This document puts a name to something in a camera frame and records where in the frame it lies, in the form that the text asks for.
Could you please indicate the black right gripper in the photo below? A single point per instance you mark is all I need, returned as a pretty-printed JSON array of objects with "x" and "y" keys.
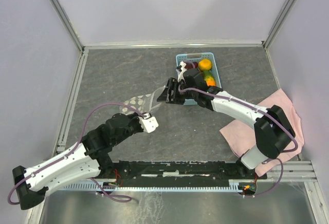
[{"x": 172, "y": 85}]

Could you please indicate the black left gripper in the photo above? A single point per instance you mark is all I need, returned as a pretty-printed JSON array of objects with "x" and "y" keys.
[{"x": 136, "y": 117}]

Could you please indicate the clear polka dot zip bag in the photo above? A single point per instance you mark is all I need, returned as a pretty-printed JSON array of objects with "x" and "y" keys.
[{"x": 146, "y": 103}]

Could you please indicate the dark red apple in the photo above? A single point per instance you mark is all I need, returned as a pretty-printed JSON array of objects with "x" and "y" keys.
[{"x": 191, "y": 65}]

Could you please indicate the green yellow mango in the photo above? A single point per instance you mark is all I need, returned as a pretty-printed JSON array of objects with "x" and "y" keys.
[{"x": 209, "y": 78}]

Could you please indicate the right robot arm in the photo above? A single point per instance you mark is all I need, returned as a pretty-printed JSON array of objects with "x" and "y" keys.
[{"x": 218, "y": 100}]

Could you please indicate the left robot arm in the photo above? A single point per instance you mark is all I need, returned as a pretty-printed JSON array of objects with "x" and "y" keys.
[{"x": 86, "y": 158}]

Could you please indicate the light blue perforated basket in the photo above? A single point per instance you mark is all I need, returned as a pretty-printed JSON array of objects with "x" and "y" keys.
[{"x": 197, "y": 57}]

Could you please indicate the yellow orange fruit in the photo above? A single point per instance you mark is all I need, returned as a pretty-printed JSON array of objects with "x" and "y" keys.
[{"x": 205, "y": 64}]

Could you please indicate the pink cloth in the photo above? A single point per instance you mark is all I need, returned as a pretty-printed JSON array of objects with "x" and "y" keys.
[{"x": 265, "y": 135}]

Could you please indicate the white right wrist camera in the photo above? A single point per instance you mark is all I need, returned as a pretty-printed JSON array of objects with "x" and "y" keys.
[{"x": 181, "y": 68}]

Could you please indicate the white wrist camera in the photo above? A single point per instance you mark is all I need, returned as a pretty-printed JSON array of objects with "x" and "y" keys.
[
  {"x": 181, "y": 68},
  {"x": 148, "y": 123}
]

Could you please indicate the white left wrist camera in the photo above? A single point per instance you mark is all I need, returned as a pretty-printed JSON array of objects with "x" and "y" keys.
[{"x": 148, "y": 123}]

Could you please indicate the light blue cable duct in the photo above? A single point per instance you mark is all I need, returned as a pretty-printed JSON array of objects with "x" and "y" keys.
[{"x": 159, "y": 184}]

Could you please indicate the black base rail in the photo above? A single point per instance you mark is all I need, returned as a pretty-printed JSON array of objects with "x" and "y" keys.
[{"x": 217, "y": 169}]

